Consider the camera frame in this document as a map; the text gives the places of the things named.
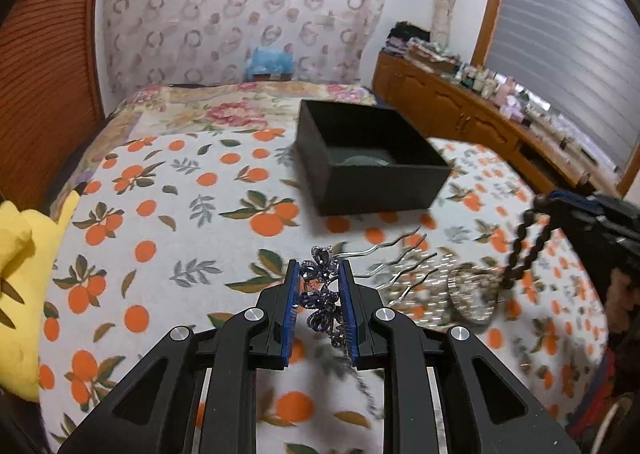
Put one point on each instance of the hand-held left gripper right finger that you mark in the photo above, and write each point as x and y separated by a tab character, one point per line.
348	315

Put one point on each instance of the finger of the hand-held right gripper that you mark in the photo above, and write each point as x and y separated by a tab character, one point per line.
575	200

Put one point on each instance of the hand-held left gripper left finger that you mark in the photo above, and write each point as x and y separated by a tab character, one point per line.
289	315

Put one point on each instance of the jeweled bow hair comb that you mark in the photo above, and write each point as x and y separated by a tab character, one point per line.
320	296

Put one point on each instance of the black square box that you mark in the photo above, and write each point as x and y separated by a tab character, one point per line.
345	186

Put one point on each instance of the row of bottles and boxes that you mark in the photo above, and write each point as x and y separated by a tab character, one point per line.
525	99

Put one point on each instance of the orange fruit print blanket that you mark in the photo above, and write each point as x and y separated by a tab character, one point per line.
175	244

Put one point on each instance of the grey round item in box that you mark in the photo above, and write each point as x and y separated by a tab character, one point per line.
363	160

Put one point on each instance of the wooden cabinet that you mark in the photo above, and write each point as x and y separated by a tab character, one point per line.
450	104

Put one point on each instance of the grey window blind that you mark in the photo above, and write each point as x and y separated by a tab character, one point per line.
565	24

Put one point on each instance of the stack of folded clothes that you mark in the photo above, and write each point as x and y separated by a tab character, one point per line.
417	47

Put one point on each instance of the floral quilt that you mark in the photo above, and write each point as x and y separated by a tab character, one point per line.
200	109

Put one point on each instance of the blue tissue pack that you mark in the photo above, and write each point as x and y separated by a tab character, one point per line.
270	62

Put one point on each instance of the yellow plush toy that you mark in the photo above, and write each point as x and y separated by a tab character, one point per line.
25	294

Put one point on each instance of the brown ribbed headboard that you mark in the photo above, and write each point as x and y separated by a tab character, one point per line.
45	64

